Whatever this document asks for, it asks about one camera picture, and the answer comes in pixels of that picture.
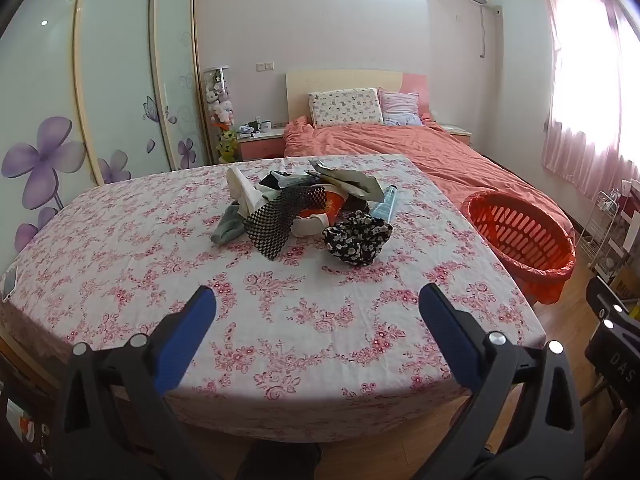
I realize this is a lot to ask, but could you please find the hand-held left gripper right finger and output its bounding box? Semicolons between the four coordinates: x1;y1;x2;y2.
419;283;587;480

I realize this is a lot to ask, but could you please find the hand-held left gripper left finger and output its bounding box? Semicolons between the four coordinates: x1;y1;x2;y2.
62;285;221;480

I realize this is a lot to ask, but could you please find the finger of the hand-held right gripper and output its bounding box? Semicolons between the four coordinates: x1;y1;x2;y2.
586;275;640;333

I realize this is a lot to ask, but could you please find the pale grey-green cloth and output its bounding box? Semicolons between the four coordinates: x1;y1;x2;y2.
210;202;252;246

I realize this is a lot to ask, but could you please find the orange plastic basket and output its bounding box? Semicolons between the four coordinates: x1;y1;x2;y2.
461;191;577;306

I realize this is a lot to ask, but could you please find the black floral cloth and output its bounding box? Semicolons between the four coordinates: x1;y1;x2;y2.
322;211;394;267

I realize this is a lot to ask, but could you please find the black mesh fabric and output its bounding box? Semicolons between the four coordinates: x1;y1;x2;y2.
243;185;327;261

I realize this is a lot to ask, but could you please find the blue tube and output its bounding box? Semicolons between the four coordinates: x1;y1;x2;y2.
370;185;400;222

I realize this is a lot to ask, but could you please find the white paper bowl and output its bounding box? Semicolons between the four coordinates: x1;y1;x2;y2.
292;212;332;239

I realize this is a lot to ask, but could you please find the black and white cloth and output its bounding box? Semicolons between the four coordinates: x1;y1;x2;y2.
257;170;302;194

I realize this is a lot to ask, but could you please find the olive grey garment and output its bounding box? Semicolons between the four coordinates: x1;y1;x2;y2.
307;158;387;202

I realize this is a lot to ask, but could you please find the cardboard box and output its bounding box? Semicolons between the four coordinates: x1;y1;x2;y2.
613;265;640;308

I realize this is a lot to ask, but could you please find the pink floral tablecloth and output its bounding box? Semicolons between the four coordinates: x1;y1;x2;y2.
0;154;547;443

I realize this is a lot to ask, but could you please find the bed with coral bedspread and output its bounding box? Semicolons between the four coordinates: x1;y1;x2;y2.
283;113;576;241

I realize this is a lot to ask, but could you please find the smartphone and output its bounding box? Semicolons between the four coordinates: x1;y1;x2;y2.
0;266;19;304

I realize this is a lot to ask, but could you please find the pink curtain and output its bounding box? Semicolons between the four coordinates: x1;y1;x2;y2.
541;0;640;202

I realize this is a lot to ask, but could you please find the pink striped pillow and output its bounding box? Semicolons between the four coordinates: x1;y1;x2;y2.
378;89;424;127

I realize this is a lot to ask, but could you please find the floral pillow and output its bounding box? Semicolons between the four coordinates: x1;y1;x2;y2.
308;88;384;129

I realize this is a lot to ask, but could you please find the wardrobe with purple flowers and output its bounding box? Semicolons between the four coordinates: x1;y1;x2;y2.
0;0;212;261

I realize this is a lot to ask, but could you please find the wooden headboard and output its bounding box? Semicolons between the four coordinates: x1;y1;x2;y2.
285;70;430;117

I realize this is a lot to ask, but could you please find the air conditioner pipe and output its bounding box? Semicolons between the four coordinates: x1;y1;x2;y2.
479;2;503;59

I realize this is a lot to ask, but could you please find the white wire rack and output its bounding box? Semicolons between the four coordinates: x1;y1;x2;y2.
576;179;640;281

